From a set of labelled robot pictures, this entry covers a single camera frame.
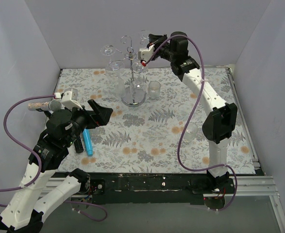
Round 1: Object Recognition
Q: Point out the clear wine glass back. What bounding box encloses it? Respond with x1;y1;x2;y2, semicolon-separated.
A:
139;30;150;49

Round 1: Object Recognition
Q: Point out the ribbed stemmed wine glass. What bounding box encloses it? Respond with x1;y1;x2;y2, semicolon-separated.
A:
110;61;126;98

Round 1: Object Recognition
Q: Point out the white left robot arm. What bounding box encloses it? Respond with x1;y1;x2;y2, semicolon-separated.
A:
0;100;113;233

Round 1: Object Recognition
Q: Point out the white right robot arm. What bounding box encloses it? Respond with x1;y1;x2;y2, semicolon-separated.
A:
139;32;237;193

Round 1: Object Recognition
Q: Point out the ribbed short glass near rack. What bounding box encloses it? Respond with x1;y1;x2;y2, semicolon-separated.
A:
148;81;161;99

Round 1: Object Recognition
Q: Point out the chrome wine glass rack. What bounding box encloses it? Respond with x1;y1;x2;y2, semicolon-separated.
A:
114;35;147;107

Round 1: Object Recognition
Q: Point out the blue microphone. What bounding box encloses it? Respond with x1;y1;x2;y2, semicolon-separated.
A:
83;129;93;156

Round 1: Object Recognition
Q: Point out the black microphone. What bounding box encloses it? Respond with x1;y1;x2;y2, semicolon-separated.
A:
74;137;84;154

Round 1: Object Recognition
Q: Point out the glitter silver microphone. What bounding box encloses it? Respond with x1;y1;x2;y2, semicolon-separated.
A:
28;100;62;112

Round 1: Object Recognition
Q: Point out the floral table cloth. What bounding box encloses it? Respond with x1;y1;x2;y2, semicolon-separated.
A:
33;67;257;174

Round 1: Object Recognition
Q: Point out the short glass front right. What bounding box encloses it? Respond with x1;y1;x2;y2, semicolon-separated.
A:
183;122;198;141

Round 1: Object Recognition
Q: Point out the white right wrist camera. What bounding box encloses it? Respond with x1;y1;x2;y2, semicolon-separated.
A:
138;44;155;67

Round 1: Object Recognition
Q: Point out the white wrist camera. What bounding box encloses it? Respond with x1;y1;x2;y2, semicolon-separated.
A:
138;44;155;67
54;88;82;110

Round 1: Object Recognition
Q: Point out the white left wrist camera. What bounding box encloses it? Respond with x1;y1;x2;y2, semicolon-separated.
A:
54;88;82;110

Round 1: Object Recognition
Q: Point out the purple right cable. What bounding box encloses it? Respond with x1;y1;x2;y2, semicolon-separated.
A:
144;35;237;212

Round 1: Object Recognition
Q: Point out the black base frame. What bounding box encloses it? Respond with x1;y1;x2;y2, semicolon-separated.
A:
30;169;236;206

